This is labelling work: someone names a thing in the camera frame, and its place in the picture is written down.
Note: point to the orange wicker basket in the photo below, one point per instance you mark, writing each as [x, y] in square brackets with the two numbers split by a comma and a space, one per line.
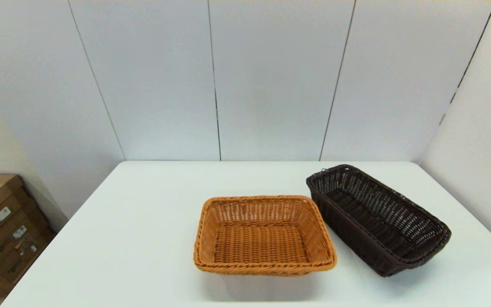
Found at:
[267, 238]

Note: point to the dark brown wicker basket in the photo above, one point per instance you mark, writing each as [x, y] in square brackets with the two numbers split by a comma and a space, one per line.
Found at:
[377, 221]

